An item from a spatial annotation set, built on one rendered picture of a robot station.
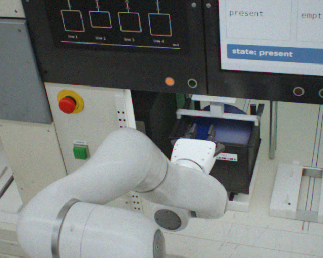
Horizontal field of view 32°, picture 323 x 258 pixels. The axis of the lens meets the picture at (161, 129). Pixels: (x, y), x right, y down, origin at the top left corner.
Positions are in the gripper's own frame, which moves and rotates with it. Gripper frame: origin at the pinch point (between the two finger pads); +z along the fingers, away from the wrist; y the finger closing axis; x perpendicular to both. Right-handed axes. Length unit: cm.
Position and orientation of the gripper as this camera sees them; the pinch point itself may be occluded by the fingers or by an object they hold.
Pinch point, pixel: (202, 133)
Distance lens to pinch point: 146.3
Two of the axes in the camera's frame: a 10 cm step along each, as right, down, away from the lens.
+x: -1.0, -8.0, -5.9
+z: 2.9, -5.9, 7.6
